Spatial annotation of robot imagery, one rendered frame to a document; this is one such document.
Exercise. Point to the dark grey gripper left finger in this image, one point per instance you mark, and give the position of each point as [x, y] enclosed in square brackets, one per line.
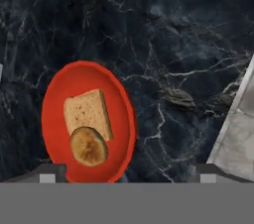
[49, 172]

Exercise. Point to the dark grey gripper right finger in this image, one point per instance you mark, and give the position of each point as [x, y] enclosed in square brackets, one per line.
[209, 172]

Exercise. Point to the round brown bread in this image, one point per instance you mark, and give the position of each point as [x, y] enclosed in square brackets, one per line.
[88, 147]

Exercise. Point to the square bread slice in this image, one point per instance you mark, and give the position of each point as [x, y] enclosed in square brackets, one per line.
[86, 110]

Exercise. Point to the red bowl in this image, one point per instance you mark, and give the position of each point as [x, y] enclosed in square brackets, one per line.
[115, 109]

